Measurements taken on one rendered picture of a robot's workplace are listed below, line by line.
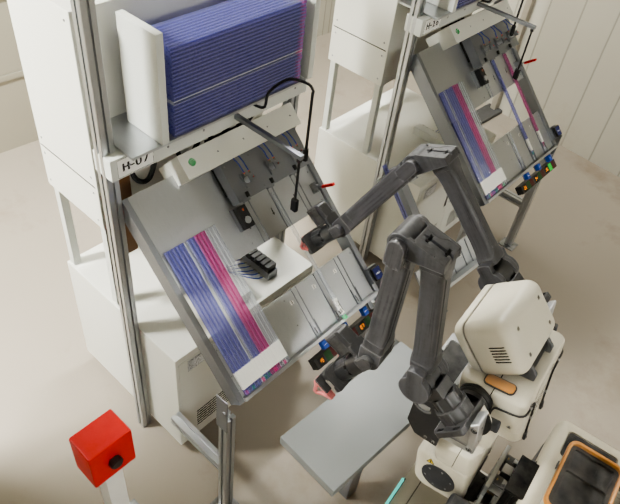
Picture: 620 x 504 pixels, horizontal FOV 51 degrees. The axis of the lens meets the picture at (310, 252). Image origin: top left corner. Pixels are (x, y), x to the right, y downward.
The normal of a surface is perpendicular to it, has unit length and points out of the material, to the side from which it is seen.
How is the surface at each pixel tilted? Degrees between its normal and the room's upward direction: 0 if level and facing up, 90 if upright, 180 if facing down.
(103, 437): 0
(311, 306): 43
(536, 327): 47
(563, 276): 0
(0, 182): 0
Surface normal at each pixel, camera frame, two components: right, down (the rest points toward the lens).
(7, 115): 0.69, 0.55
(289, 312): 0.58, -0.16
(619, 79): -0.72, 0.43
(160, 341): 0.10, -0.71
